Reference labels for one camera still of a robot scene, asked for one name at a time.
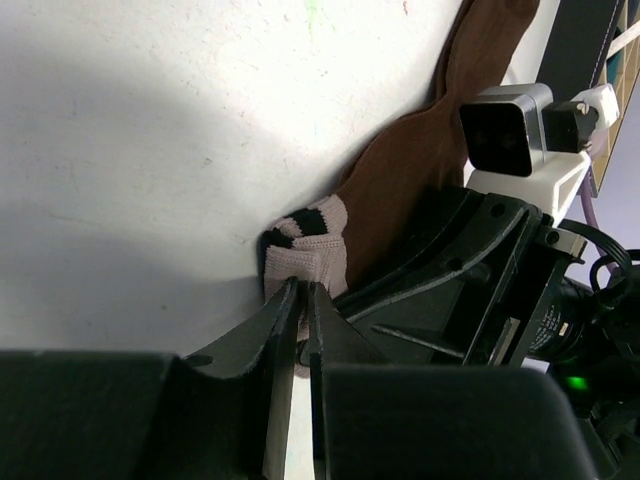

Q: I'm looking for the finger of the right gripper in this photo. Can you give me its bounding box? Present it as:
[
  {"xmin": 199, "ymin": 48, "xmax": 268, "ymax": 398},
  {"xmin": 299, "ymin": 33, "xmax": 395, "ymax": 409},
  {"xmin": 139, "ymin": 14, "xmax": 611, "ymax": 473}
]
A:
[{"xmin": 335, "ymin": 187, "xmax": 543, "ymax": 365}]

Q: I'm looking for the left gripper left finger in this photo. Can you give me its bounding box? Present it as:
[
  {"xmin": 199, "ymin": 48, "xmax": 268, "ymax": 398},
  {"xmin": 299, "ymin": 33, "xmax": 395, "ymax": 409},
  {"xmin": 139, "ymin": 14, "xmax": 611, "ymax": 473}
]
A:
[{"xmin": 185, "ymin": 278, "xmax": 299, "ymax": 479}]

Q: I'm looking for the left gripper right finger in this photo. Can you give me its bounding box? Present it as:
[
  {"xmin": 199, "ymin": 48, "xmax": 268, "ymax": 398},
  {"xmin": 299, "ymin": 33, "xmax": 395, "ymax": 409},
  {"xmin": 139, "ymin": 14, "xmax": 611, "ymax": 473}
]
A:
[{"xmin": 307, "ymin": 282, "xmax": 388, "ymax": 475}]

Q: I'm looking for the brown striped sock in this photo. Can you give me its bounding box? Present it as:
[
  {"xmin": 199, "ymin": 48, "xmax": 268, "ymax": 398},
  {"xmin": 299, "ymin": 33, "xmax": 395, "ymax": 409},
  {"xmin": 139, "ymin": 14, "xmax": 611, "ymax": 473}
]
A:
[{"xmin": 257, "ymin": 0, "xmax": 544, "ymax": 379}]

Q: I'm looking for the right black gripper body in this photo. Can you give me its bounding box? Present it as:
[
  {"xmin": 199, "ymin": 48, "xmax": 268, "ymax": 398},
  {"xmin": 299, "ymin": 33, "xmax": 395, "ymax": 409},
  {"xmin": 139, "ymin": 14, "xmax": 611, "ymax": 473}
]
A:
[{"xmin": 462, "ymin": 220, "xmax": 639, "ymax": 479}]

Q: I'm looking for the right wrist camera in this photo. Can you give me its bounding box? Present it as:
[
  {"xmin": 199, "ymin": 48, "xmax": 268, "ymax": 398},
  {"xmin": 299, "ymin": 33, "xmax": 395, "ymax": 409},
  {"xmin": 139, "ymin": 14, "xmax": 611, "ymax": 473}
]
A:
[{"xmin": 459, "ymin": 83, "xmax": 620, "ymax": 225}]

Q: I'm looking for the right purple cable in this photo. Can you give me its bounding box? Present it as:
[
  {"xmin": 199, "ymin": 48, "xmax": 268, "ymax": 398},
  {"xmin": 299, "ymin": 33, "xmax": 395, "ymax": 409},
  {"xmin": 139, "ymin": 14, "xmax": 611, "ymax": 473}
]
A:
[{"xmin": 579, "ymin": 134, "xmax": 626, "ymax": 274}]

